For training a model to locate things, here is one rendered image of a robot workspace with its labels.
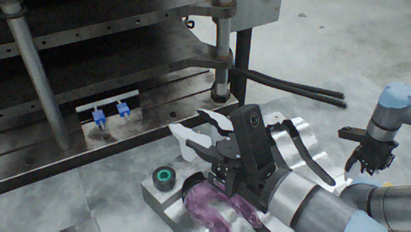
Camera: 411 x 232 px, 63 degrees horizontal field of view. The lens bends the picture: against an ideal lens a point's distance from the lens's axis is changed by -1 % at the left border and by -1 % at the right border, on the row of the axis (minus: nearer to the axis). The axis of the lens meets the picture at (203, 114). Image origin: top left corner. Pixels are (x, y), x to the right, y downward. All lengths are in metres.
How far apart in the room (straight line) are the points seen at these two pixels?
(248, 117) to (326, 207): 0.16
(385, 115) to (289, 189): 0.51
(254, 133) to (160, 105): 1.22
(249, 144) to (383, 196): 0.24
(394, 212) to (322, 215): 0.14
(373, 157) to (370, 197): 0.44
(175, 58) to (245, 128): 1.07
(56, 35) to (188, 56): 0.56
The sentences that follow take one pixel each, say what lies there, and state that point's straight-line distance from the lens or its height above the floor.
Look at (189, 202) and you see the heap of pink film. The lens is 1.18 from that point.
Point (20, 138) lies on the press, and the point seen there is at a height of 0.79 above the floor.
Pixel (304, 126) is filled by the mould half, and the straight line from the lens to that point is 1.40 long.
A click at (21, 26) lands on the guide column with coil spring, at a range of 1.25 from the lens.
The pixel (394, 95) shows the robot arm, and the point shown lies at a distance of 0.94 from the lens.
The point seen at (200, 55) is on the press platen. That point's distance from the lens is 1.56.
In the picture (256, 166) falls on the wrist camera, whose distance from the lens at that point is 0.52.
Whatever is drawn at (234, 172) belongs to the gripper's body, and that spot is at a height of 1.45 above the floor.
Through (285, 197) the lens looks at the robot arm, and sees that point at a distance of 0.51.
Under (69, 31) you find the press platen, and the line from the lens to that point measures 1.32.
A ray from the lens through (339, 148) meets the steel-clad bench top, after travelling 1.55.
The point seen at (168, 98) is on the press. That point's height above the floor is 0.79.
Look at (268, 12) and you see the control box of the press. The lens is 1.74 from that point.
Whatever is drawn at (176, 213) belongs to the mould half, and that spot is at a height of 0.87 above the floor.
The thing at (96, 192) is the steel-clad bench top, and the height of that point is 0.80.
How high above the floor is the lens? 1.87
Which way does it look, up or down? 42 degrees down
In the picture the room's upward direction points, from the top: straight up
